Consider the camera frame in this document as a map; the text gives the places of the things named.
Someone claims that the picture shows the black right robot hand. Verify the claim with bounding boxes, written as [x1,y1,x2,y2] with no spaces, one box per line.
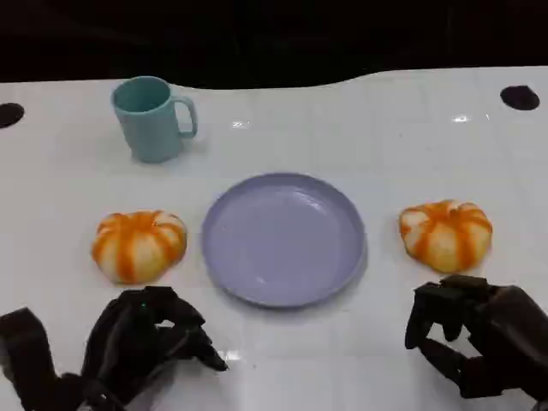
[404,273,548,411]

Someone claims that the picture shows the lilac plate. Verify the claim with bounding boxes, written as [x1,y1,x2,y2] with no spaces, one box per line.
[200,171,368,309]

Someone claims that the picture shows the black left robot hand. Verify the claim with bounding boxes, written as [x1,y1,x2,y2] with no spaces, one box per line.
[80,285,229,404]

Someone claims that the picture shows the orange and white bread roll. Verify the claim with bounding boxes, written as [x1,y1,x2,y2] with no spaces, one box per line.
[398,199,493,274]
[90,209,188,285]

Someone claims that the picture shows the pale green mug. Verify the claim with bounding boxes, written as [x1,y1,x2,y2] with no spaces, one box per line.
[110,75,199,164]

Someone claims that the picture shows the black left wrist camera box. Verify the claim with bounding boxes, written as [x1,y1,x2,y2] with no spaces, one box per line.
[0,307,61,411]

